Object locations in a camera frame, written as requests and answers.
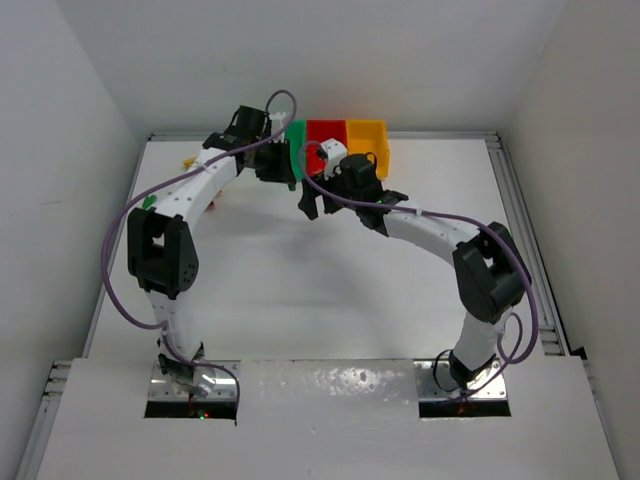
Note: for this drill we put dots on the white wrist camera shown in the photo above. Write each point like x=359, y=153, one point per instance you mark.
x=333, y=152
x=278, y=120

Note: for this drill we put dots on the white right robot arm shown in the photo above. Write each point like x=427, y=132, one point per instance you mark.
x=490, y=274

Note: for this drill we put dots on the green yellow lego cluster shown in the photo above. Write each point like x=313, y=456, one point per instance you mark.
x=149, y=201

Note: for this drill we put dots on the green plastic bin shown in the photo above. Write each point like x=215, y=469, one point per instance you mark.
x=296, y=135

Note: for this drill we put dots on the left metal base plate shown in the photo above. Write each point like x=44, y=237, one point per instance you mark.
x=205, y=384

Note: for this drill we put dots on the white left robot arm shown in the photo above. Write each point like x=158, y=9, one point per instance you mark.
x=161, y=252

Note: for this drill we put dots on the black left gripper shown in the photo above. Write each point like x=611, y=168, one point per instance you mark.
x=279, y=163

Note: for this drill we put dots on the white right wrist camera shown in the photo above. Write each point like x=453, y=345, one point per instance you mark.
x=333, y=152

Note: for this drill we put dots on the stacked lego brick tower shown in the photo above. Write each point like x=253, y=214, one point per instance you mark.
x=187, y=165

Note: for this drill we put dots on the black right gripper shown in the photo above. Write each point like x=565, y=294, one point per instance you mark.
x=326, y=191

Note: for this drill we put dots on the yellow plastic bin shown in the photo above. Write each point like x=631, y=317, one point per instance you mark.
x=370, y=136

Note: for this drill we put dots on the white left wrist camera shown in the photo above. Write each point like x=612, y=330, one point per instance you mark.
x=278, y=120

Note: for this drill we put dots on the aluminium frame rail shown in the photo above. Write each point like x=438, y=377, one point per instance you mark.
x=552, y=335

